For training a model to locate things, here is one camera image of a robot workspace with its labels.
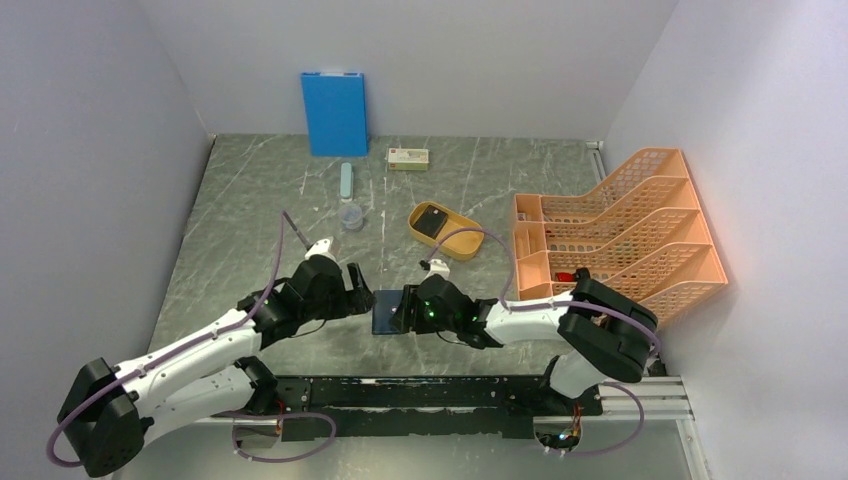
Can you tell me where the navy blue card holder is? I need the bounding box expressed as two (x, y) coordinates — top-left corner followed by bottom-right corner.
(371, 290), (404, 336)

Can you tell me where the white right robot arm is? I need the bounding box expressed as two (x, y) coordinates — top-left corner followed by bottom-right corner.
(388, 269), (661, 414)

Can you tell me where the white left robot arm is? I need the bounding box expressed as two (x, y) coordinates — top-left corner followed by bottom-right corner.
(47, 254), (374, 478)

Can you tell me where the black VIP card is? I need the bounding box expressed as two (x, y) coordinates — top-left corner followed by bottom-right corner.
(413, 205), (448, 239)

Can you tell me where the clear jar of paper clips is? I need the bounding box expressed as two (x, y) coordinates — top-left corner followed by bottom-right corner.
(338, 202), (364, 232)

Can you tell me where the yellow oval tray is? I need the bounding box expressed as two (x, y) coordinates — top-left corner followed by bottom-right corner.
(407, 201), (484, 261)

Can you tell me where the red and black object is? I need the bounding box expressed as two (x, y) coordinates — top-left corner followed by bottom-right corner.
(553, 271), (579, 283)

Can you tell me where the light blue stapler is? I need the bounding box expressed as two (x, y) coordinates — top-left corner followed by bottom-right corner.
(339, 162), (353, 202)

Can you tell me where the green and white small box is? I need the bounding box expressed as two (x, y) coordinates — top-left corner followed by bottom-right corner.
(386, 148), (430, 171)

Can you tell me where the blue upright folder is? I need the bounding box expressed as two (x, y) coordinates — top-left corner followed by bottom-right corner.
(300, 72), (369, 157)

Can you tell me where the orange plastic file organizer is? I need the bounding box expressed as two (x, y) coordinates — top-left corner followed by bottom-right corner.
(512, 147), (728, 326)

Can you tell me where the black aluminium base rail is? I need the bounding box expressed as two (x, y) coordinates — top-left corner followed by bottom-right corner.
(233, 375), (692, 441)

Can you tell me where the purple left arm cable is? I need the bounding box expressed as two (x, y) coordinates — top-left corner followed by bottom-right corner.
(44, 210), (338, 470)

